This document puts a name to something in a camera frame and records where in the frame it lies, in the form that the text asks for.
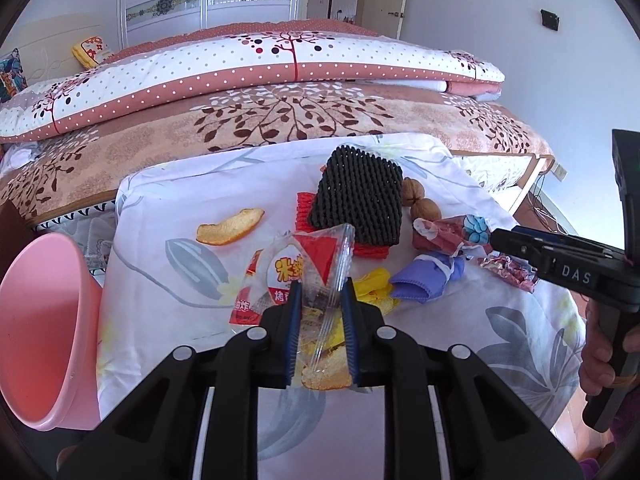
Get white quilted mattress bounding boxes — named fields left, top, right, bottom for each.
left=35, top=200, right=118, bottom=286

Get brown leaf print blanket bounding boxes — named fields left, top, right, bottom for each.
left=0, top=82, right=553, bottom=221

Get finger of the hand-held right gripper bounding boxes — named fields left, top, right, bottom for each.
left=510, top=226, right=581, bottom=244
left=490, top=228, right=549, bottom=282

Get white crumpled bedsheet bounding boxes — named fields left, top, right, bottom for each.
left=0, top=141, right=43, bottom=170

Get brown walnut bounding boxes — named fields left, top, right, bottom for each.
left=411, top=198, right=443, bottom=223
left=402, top=177, right=426, bottom=207

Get colourful printed pillow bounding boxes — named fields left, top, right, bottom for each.
left=0, top=48, right=27, bottom=105

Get tangled dark cables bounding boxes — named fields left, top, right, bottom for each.
left=520, top=180, right=581, bottom=236

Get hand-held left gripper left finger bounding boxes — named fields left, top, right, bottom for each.
left=57, top=282, right=306, bottom=480

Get person's right hand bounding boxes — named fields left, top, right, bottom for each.
left=580, top=305, right=617, bottom=397

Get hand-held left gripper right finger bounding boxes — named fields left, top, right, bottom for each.
left=340, top=277, right=583, bottom=480

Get black foam net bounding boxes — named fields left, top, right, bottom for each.
left=306, top=145, right=405, bottom=247

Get red snack packet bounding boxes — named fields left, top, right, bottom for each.
left=229, top=250, right=281, bottom=328

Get pink plastic bucket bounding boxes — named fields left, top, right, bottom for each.
left=0, top=232, right=103, bottom=433

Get clear plastic snack wrapper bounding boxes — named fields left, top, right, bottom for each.
left=250, top=223, right=357, bottom=396

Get maroon floral wrapper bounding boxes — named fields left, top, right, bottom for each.
left=411, top=213, right=493, bottom=261

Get shiny maroon candy wrapper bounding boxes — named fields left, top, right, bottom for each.
left=475, top=254, right=538, bottom=293

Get yellow floral pillow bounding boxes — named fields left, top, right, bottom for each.
left=71, top=36, right=117, bottom=70

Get crescent orange peel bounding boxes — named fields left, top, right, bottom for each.
left=196, top=208, right=266, bottom=247

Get dotted white and pink quilt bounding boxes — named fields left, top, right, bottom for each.
left=0, top=30, right=506, bottom=143

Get purple cloth piece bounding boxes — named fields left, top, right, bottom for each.
left=389, top=252, right=468, bottom=304

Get red foam net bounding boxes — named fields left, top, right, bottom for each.
left=294, top=191, right=391, bottom=261

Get yellow plastic wrapper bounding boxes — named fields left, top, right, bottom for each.
left=354, top=266, right=401, bottom=316

